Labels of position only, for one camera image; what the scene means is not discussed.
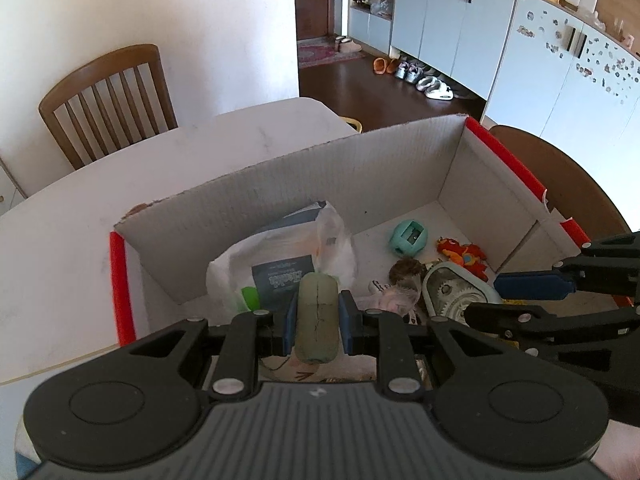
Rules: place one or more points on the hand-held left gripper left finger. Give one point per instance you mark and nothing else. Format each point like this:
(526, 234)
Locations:
(291, 325)

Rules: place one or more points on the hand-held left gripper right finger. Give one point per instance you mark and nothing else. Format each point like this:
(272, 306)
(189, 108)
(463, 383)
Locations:
(348, 325)

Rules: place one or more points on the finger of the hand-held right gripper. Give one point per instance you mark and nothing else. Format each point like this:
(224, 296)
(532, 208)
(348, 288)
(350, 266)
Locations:
(530, 286)
(525, 322)

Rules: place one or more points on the grey-green cylinder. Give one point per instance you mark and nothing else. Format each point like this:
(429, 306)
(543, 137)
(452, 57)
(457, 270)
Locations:
(316, 320)

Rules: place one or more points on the dark grey packet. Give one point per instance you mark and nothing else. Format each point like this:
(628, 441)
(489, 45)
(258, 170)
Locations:
(280, 280)

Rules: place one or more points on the pink doll face plush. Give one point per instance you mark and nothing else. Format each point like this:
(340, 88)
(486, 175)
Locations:
(395, 304)

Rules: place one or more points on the orange toy figure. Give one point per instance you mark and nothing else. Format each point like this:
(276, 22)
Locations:
(462, 257)

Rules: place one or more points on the brown plush toy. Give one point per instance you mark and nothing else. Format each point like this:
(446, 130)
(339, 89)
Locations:
(405, 271)

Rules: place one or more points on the white plastic bag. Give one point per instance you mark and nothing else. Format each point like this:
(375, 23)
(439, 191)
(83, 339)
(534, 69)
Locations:
(335, 245)

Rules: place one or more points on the teal round toy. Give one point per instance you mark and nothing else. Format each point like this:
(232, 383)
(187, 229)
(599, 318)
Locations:
(409, 237)

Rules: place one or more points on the red cardboard box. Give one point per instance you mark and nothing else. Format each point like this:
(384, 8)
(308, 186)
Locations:
(300, 185)

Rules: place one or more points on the person's right forearm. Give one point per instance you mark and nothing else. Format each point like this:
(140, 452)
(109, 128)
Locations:
(622, 452)

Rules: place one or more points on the brown wooden slatted chair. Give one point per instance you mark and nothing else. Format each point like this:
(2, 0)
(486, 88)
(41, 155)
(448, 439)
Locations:
(560, 175)
(107, 100)

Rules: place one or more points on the row of small sneakers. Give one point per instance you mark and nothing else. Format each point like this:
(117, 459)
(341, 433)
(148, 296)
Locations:
(425, 82)

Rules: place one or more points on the orange shoes pair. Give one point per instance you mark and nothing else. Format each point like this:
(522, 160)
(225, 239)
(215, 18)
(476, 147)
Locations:
(386, 66)

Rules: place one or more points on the patterned door rug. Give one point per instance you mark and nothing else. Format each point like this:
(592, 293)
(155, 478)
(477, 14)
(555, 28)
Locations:
(330, 55)

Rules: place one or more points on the beige slippers pair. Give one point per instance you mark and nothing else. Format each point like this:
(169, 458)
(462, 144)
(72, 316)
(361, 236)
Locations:
(347, 45)

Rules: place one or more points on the white wooden sideboard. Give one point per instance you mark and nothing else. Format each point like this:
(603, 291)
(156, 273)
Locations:
(10, 185)

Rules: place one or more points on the clear plastic bag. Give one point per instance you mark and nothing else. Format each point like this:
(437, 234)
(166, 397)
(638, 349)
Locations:
(382, 4)

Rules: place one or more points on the light blue wall cabinet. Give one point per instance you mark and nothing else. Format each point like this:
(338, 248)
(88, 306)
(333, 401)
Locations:
(500, 35)

